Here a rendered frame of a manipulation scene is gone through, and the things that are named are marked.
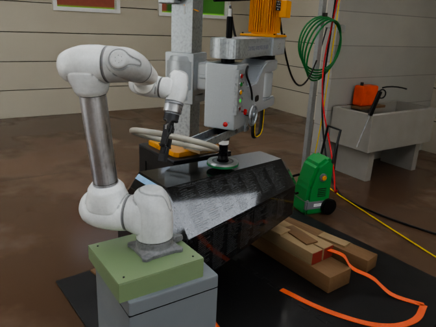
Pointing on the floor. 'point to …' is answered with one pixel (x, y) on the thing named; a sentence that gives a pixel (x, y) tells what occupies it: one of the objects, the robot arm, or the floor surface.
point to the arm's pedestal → (162, 305)
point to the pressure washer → (316, 182)
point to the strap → (363, 320)
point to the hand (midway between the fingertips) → (163, 154)
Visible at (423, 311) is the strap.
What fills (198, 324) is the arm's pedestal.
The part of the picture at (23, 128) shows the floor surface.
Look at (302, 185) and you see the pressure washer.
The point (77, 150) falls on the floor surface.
